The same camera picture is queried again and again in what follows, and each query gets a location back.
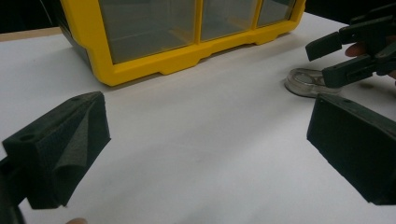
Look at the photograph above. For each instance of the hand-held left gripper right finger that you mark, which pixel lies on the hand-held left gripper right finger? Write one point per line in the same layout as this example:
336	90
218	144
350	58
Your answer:
351	146

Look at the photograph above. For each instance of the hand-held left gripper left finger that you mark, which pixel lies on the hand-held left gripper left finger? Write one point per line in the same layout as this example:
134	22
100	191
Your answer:
46	155

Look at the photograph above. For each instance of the set of clear plastic drawers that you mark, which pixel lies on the set of clear plastic drawers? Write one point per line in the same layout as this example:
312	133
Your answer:
146	28

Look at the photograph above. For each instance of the small clear oval case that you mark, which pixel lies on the small clear oval case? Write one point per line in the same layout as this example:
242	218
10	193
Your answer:
300	84

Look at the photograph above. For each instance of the yellow black drawer organizer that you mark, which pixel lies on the yellow black drawer organizer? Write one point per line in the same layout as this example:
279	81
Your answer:
84	40

